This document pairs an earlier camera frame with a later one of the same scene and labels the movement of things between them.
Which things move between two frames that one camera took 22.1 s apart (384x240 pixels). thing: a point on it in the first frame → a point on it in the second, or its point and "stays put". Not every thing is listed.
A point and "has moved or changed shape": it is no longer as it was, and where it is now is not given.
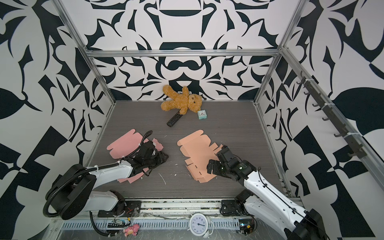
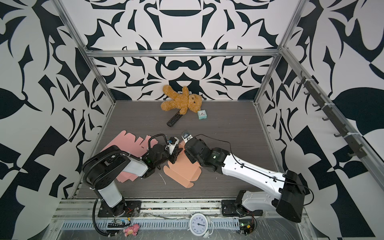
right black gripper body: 218,168 → 203,163
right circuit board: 246,225 stays put
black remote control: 174,119 stays put
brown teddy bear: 183,102 stays put
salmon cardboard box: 196,146 has moved or changed shape
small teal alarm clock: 202,114 stays put
